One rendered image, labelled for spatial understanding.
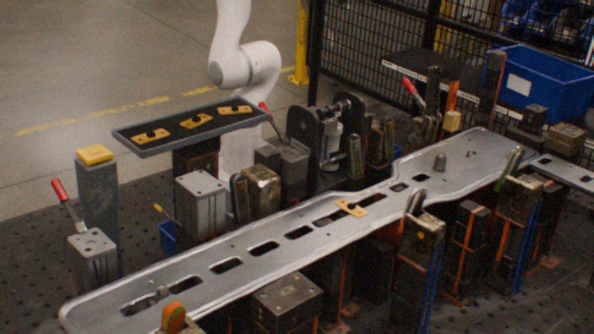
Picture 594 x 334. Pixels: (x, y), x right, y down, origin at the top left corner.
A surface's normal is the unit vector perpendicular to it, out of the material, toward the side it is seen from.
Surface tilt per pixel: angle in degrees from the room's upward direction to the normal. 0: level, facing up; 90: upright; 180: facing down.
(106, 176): 90
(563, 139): 89
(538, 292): 0
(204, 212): 90
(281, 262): 0
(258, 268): 0
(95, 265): 90
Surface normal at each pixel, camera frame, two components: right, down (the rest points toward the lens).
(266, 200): 0.65, 0.40
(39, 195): 0.06, -0.87
